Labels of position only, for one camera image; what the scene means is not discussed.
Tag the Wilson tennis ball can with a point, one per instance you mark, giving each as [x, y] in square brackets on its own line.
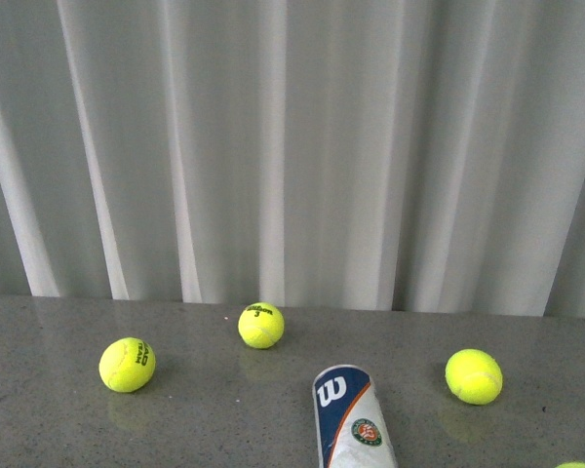
[350, 426]

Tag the far Wilson 3 tennis ball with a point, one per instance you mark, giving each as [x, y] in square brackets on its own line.
[261, 325]

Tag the Head Team tennis ball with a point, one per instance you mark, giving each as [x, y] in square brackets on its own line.
[127, 364]

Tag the plain yellow tennis ball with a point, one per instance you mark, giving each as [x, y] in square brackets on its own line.
[474, 377]

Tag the Roland Garros tennis ball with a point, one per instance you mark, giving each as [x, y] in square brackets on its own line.
[572, 464]

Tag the white pleated curtain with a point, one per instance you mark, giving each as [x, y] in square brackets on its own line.
[423, 156]

